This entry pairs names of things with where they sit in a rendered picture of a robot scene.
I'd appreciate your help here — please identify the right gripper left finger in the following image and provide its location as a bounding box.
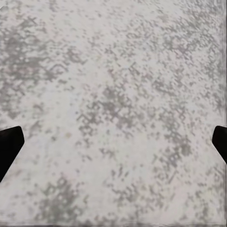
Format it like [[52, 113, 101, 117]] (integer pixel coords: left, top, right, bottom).
[[0, 126, 25, 182]]

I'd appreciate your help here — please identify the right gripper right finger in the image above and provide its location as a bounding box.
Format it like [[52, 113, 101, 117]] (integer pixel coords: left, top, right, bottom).
[[212, 126, 227, 164]]

